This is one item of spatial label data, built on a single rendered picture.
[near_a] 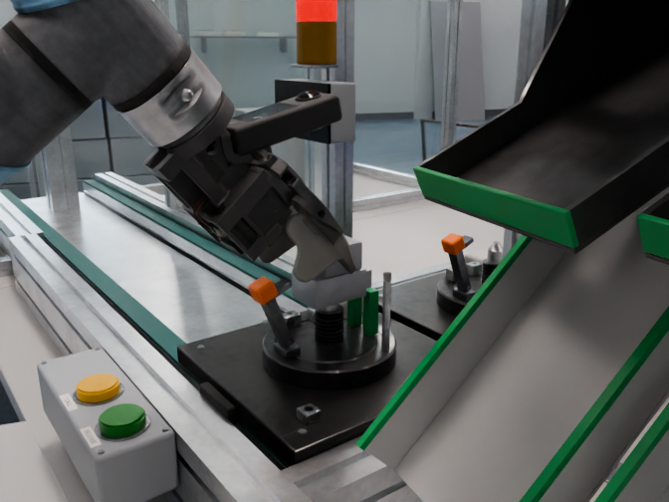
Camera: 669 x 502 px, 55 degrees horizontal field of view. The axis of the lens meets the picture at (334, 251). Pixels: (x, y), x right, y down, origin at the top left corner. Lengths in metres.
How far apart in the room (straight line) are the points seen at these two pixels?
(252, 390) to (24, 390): 0.39
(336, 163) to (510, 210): 0.52
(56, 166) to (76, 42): 1.13
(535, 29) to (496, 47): 12.42
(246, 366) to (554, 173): 0.39
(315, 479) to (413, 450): 0.09
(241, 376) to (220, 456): 0.12
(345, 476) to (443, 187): 0.25
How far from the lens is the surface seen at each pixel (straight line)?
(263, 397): 0.62
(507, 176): 0.41
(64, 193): 1.63
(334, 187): 0.85
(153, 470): 0.62
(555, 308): 0.49
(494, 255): 0.82
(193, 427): 0.61
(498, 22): 12.92
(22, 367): 1.00
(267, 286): 0.60
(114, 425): 0.60
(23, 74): 0.49
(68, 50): 0.48
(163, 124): 0.51
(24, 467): 0.79
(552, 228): 0.33
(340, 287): 0.64
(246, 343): 0.72
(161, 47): 0.50
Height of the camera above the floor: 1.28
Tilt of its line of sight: 18 degrees down
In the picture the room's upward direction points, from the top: straight up
